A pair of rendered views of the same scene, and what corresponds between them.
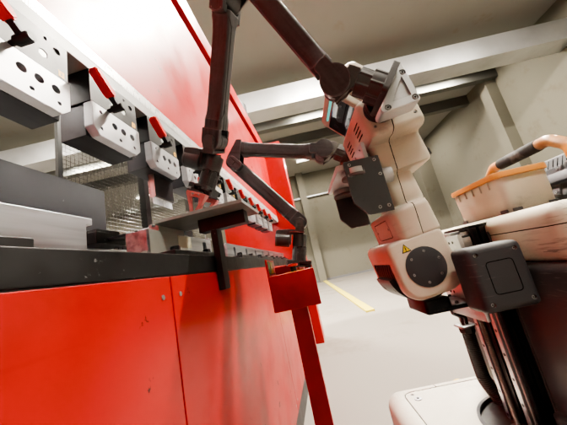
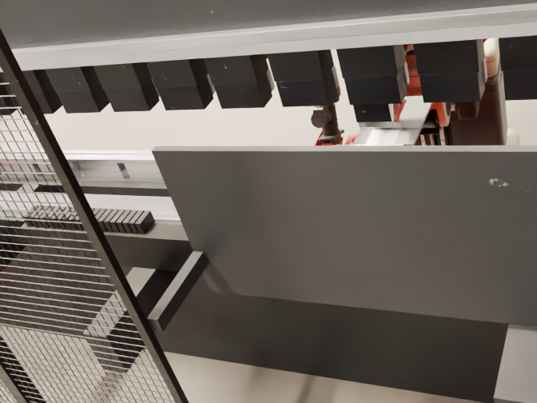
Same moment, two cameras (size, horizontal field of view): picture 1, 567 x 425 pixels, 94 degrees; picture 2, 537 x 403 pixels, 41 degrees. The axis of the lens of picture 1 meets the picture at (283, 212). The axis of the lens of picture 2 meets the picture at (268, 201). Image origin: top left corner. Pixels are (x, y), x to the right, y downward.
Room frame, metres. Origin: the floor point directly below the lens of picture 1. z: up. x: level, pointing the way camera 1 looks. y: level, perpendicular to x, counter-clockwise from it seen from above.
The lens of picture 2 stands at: (0.34, 2.04, 2.08)
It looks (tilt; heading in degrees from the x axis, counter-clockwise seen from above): 34 degrees down; 297
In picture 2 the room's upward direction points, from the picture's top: 18 degrees counter-clockwise
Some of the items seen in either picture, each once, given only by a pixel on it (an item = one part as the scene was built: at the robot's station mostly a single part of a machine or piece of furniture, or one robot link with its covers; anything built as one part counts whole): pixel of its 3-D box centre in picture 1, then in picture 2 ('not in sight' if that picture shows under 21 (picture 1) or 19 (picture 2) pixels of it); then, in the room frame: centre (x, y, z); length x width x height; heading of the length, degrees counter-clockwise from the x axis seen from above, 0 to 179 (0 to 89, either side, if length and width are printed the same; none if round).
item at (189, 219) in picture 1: (210, 217); (395, 120); (0.78, 0.22, 1.00); 0.26 x 0.18 x 0.01; 83
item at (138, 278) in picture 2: not in sight; (162, 272); (1.44, 0.68, 0.81); 0.64 x 0.08 x 0.14; 83
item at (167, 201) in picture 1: (161, 192); (373, 112); (0.80, 0.37, 1.11); 0.10 x 0.02 x 0.10; 173
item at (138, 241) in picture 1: (178, 251); not in sight; (0.85, 0.36, 0.92); 0.39 x 0.06 x 0.10; 173
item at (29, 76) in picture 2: (253, 215); (34, 86); (1.97, 0.23, 1.24); 0.15 x 0.09 x 0.17; 173
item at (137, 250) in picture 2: not in sight; (168, 247); (1.35, 0.72, 0.94); 1.02 x 0.06 x 0.12; 173
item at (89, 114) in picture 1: (102, 121); (451, 64); (0.57, 0.39, 1.24); 0.15 x 0.09 x 0.17; 173
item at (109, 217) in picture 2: not in sight; (86, 218); (1.61, 0.68, 1.02); 0.44 x 0.06 x 0.04; 173
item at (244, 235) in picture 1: (265, 242); not in sight; (3.08, 0.28, 1.15); 0.85 x 0.25 x 2.30; 83
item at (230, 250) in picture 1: (263, 256); (55, 165); (2.05, 0.22, 0.92); 1.68 x 0.06 x 0.10; 173
